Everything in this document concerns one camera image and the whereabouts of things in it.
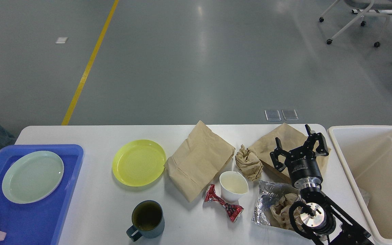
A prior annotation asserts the large brown paper bag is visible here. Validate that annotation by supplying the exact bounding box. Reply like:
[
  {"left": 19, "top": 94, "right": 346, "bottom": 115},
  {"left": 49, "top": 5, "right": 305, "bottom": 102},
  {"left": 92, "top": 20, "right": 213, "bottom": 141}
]
[{"left": 165, "top": 121, "right": 235, "bottom": 202}]

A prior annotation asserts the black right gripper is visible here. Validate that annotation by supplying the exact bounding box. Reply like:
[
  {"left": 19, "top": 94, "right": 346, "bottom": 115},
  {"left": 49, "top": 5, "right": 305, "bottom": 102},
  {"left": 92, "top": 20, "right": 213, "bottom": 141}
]
[{"left": 270, "top": 124, "right": 329, "bottom": 189}]

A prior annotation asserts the white paper cup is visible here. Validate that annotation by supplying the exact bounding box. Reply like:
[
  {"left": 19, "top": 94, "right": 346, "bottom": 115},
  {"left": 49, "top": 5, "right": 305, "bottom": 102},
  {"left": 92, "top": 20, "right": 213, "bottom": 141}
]
[{"left": 219, "top": 171, "right": 249, "bottom": 202}]

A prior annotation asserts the white office chair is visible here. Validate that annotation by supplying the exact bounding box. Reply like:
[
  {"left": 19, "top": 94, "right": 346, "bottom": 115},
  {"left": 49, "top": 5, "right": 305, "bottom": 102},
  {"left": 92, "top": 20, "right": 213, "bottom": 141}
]
[{"left": 326, "top": 0, "right": 392, "bottom": 48}]

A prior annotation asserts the brown paper bag right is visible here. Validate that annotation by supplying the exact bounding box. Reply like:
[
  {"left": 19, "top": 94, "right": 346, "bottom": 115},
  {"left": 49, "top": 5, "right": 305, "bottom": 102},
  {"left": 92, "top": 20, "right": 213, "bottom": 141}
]
[{"left": 249, "top": 123, "right": 331, "bottom": 184}]

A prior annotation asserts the yellow plastic plate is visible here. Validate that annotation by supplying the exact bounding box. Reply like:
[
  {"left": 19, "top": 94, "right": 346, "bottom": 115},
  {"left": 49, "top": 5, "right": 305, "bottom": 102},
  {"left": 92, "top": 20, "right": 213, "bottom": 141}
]
[{"left": 112, "top": 140, "right": 166, "bottom": 187}]

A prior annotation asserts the white plastic bin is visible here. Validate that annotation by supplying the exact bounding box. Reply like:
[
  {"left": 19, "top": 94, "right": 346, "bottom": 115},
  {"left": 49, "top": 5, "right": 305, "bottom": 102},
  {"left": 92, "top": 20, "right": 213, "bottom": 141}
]
[{"left": 328, "top": 125, "right": 392, "bottom": 245}]

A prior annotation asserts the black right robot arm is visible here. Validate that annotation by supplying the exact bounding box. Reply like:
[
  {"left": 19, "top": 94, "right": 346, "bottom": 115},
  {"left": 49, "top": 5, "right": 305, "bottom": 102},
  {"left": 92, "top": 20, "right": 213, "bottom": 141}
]
[{"left": 270, "top": 125, "right": 372, "bottom": 245}]

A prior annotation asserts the crushed red can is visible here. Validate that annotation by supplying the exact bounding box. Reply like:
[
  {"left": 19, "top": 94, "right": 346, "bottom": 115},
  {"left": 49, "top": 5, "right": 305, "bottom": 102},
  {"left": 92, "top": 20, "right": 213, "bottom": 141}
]
[{"left": 204, "top": 183, "right": 244, "bottom": 223}]

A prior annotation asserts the blue plastic tray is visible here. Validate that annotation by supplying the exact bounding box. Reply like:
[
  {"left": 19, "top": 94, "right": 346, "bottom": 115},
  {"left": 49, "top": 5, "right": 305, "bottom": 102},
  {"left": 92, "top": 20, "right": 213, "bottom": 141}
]
[{"left": 0, "top": 144, "right": 84, "bottom": 245}]

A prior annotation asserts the dark teal mug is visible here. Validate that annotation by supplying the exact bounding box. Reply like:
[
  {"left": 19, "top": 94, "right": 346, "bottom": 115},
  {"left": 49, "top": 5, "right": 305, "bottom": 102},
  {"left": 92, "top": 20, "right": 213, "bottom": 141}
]
[{"left": 126, "top": 200, "right": 165, "bottom": 242}]

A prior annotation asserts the pale green plate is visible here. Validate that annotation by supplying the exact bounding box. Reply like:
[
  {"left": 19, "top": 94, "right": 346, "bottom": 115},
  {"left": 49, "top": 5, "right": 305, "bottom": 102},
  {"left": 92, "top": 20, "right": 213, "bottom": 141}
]
[{"left": 2, "top": 151, "right": 64, "bottom": 204}]

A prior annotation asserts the crumpled brown paper on foil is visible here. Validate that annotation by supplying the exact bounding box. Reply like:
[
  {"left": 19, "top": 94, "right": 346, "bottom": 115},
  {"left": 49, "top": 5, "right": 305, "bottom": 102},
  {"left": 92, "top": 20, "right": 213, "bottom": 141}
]
[{"left": 269, "top": 193, "right": 303, "bottom": 231}]

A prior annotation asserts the crumpled brown paper ball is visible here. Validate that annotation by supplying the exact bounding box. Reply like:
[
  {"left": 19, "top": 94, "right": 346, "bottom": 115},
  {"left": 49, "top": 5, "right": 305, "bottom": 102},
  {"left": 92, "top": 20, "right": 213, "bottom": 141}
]
[{"left": 235, "top": 144, "right": 263, "bottom": 181}]

